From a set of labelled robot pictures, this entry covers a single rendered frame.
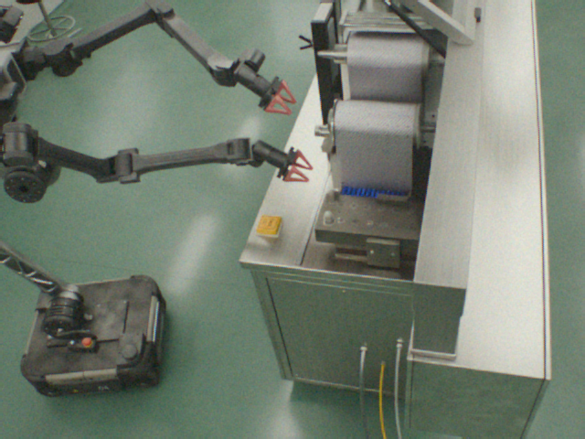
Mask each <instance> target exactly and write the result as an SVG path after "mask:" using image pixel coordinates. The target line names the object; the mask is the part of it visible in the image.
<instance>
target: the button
mask: <svg viewBox="0 0 585 439"><path fill-rule="evenodd" d="M281 221H282V220H281V217H280V216H271V215H262V216H261V220H260V222H259V225H257V227H256V232H257V233H259V234H267V235H275V236H276V235H277V232H278V229H279V226H280V224H281Z"/></svg>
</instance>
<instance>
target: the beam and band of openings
mask: <svg viewBox="0 0 585 439"><path fill-rule="evenodd" d="M485 10H486V6H485V0H478V4H477V7H475V8H474V18H476V23H475V31H474V34H475V41H474V43H473V44H472V45H460V44H457V43H456V42H454V41H453V40H452V39H451V38H450V37H449V38H448V45H447V50H446V57H445V58H446V62H445V69H444V74H443V81H442V86H441V97H440V103H439V108H440V109H439V115H438V122H437V127H436V134H435V139H434V146H433V151H432V158H431V169H430V175H429V181H428V187H427V193H426V200H425V206H424V212H423V218H422V224H421V230H420V242H419V248H418V254H417V260H416V267H415V273H414V279H413V298H412V310H413V311H414V319H413V329H412V340H411V346H410V353H411V354H415V355H421V356H427V357H433V358H438V359H456V357H457V347H458V336H459V329H460V324H461V318H462V316H463V312H464V306H465V299H466V293H467V284H468V272H469V260H470V248H471V236H472V223H473V200H474V187H475V175H476V164H477V152H478V140H479V128H480V122H479V116H480V104H481V92H482V80H483V77H482V68H483V56H484V22H485Z"/></svg>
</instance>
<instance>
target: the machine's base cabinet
mask: <svg viewBox="0 0 585 439"><path fill-rule="evenodd" d="M250 273H251V276H252V280H253V283H254V284H255V286H256V290H257V293H258V297H259V299H260V303H261V309H262V312H263V314H264V318H265V322H266V326H267V328H268V332H269V335H270V339H271V344H272V347H273V350H275V354H276V357H277V360H278V363H279V367H280V370H281V374H282V378H283V379H284V380H294V381H300V382H305V383H312V384H316V385H322V386H327V387H332V388H338V389H343V390H349V391H359V392H360V386H359V372H360V359H361V352H360V348H362V347H365V348H367V349H368V351H367V354H366V358H365V370H364V391H365V393H369V394H372V393H375V394H379V383H380V371H381V367H380V362H381V361H384V362H386V366H385V367H384V369H383V377H382V395H385V396H390V397H395V369H396V364H397V353H398V350H397V349H396V346H397V344H398V343H400V344H402V345H403V347H402V349H401V350H400V356H399V372H398V398H401V399H405V391H406V377H407V357H408V351H409V344H410V332H411V326H412V320H413V319H414V311H413V310H412V298H413V289H407V288H399V287H392V286H385V285H377V284H363V283H355V282H348V281H341V280H334V279H325V278H318V277H311V276H303V275H296V274H288V273H274V272H266V271H259V270H251V269H250Z"/></svg>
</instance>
